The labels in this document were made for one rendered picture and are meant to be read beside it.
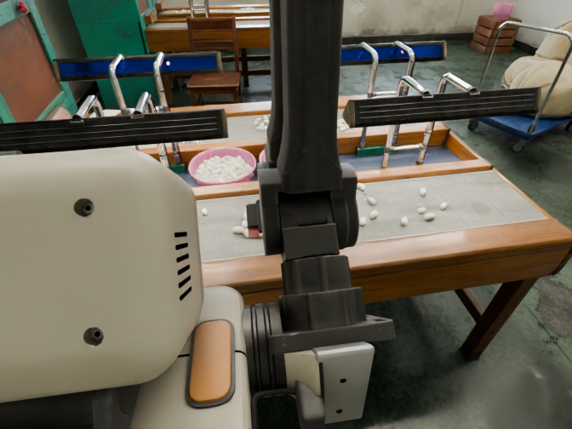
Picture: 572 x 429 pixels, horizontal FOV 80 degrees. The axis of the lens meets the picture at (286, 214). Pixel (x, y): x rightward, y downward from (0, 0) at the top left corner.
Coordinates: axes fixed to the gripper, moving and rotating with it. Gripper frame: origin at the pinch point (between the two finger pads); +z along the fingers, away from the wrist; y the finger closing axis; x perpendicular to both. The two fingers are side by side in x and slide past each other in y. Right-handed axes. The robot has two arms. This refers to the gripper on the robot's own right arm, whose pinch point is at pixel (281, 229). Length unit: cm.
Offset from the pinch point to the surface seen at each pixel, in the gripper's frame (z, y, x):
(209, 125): 8.7, 15.1, -35.0
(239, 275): 24.3, 10.7, 3.3
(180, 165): 60, 34, -55
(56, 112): 59, 88, -86
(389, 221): 35, -39, -12
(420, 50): 35, -73, -88
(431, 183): 43, -64, -29
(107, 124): 7, 41, -36
